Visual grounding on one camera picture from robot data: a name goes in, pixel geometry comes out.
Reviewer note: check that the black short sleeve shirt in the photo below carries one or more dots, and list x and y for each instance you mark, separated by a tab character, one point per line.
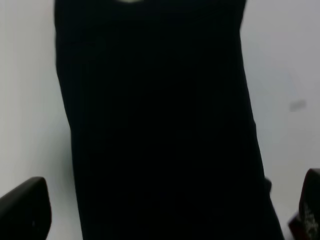
163	139

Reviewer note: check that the clear tape piece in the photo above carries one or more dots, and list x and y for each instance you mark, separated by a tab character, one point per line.
297	105

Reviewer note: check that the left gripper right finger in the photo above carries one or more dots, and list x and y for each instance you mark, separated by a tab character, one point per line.
305	225

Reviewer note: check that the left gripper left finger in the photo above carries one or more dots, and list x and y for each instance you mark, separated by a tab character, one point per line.
25	211

